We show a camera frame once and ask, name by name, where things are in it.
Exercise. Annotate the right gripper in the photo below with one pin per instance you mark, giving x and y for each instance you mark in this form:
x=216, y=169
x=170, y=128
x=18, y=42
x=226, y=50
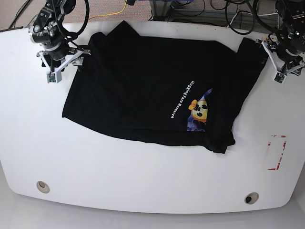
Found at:
x=56, y=64

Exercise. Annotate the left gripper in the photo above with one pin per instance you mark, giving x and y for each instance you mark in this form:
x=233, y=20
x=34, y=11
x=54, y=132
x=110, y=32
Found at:
x=265, y=52

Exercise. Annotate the black t-shirt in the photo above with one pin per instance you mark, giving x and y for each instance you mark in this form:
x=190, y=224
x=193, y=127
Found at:
x=173, y=92

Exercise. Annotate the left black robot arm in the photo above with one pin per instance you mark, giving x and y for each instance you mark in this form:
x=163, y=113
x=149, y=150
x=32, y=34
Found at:
x=285, y=53

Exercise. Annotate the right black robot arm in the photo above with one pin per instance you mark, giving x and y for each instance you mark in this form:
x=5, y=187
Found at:
x=49, y=32

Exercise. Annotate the red tape rectangle marker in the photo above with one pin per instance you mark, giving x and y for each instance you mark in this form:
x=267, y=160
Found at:
x=275, y=152

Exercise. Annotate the left table grommet hole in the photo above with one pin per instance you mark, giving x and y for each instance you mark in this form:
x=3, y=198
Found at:
x=43, y=187

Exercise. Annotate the table grommet hole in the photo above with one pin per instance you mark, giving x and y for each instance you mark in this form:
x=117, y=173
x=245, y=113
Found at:
x=251, y=198
x=43, y=187

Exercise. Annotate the right table grommet hole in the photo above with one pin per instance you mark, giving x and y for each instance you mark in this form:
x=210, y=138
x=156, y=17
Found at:
x=251, y=198

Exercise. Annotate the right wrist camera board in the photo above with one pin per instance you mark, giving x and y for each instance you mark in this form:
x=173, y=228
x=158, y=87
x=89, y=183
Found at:
x=54, y=77

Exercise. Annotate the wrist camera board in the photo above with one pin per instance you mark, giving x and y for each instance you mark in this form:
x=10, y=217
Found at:
x=279, y=77
x=54, y=77

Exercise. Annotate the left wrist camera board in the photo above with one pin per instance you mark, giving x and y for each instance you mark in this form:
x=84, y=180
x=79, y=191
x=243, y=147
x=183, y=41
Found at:
x=279, y=77

